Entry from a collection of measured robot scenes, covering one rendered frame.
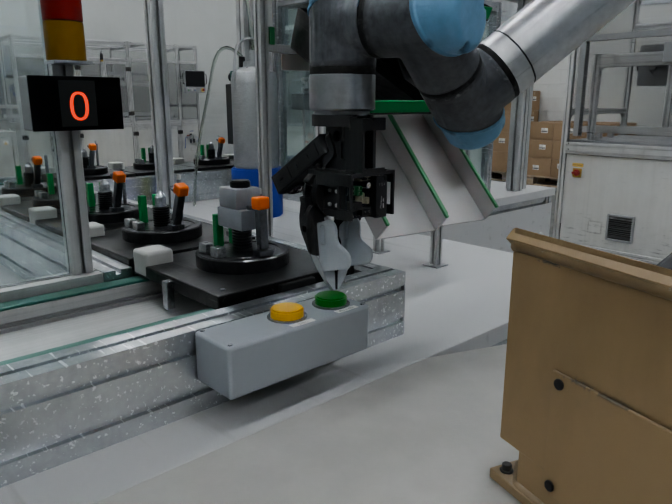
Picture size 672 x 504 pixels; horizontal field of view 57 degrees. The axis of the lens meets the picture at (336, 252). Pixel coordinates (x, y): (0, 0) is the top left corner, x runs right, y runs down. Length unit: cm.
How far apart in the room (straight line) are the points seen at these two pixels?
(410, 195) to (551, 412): 63
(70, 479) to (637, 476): 49
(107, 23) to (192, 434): 1164
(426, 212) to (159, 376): 58
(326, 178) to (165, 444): 33
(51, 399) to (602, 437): 49
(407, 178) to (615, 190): 392
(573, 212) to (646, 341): 468
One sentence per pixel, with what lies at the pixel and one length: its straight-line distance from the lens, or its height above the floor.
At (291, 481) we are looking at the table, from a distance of 62.
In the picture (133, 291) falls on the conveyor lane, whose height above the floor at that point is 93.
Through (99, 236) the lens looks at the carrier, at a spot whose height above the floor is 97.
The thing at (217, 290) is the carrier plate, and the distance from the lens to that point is 81.
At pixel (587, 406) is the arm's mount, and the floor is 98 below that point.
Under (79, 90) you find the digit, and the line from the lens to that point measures 91.
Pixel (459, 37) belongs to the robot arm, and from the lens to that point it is 62.
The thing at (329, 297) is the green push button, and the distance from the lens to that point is 76.
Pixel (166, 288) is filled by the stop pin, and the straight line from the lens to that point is 88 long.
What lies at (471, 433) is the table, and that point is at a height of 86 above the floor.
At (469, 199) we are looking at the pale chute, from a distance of 121.
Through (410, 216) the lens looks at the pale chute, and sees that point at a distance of 107.
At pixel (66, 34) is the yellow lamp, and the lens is 91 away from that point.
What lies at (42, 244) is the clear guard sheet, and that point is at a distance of 97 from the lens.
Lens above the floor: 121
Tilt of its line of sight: 14 degrees down
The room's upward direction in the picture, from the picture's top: straight up
